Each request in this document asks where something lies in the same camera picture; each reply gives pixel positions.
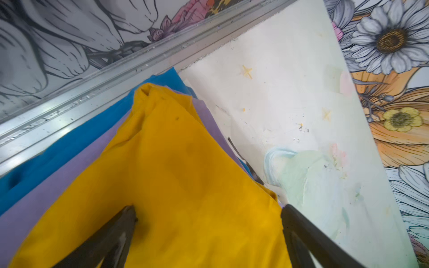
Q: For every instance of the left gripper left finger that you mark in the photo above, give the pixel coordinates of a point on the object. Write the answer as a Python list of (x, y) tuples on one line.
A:
[(106, 248)]

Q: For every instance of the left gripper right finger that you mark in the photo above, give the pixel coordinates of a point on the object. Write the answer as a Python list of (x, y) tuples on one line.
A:
[(304, 241)]

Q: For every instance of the yellow t-shirt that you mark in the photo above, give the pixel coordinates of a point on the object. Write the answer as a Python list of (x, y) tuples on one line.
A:
[(161, 187)]

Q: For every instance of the folded purple t-shirt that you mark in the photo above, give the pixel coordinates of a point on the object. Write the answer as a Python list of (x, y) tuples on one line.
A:
[(50, 197)]

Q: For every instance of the folded blue t-shirt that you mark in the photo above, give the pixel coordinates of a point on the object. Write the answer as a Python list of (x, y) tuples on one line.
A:
[(24, 178)]

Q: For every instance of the aluminium table side rail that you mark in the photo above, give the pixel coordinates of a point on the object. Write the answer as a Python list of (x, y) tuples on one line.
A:
[(30, 133)]

